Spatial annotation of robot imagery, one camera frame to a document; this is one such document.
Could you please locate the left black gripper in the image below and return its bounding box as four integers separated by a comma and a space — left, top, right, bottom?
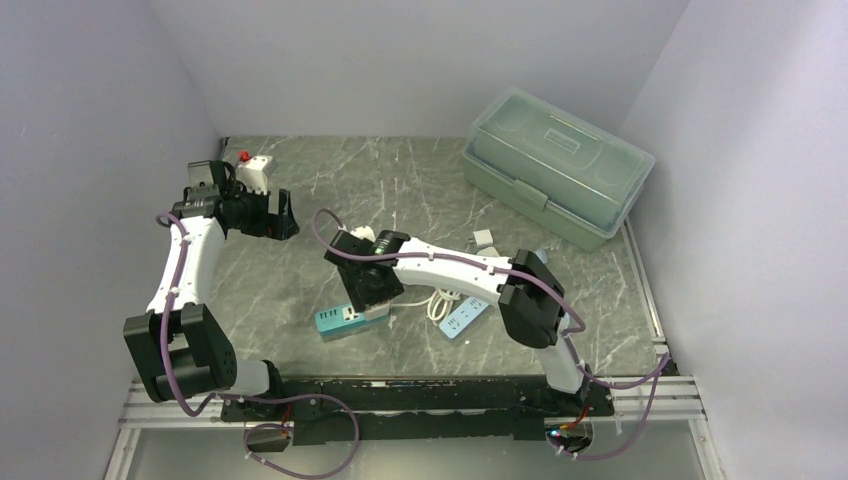
227, 181, 299, 240

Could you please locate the teal power strip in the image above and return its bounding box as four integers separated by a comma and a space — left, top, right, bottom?
314, 288, 465, 344

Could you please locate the light blue power strip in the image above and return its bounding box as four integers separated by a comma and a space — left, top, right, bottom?
438, 248, 551, 342

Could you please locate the white cube socket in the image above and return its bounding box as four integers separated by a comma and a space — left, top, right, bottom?
363, 301, 391, 321

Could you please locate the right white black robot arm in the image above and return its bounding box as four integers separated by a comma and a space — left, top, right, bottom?
321, 229, 590, 415

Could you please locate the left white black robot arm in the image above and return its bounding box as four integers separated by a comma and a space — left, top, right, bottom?
123, 155, 300, 420

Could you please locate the small white charger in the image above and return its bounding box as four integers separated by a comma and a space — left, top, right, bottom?
470, 229, 494, 250

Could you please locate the white blue charger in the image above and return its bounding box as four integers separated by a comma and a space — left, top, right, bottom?
476, 246, 501, 258

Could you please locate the green plastic toolbox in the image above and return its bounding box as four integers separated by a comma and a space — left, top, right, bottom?
462, 88, 656, 251

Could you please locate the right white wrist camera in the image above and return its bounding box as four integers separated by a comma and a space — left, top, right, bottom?
349, 226, 376, 243

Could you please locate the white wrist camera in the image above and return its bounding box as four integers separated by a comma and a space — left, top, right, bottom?
236, 151, 278, 195
349, 226, 376, 243

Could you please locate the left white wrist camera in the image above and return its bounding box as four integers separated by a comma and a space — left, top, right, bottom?
236, 151, 278, 195

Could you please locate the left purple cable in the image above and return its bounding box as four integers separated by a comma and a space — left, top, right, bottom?
156, 198, 362, 480

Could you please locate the black base frame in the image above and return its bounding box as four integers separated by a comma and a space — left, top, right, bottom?
221, 374, 615, 446

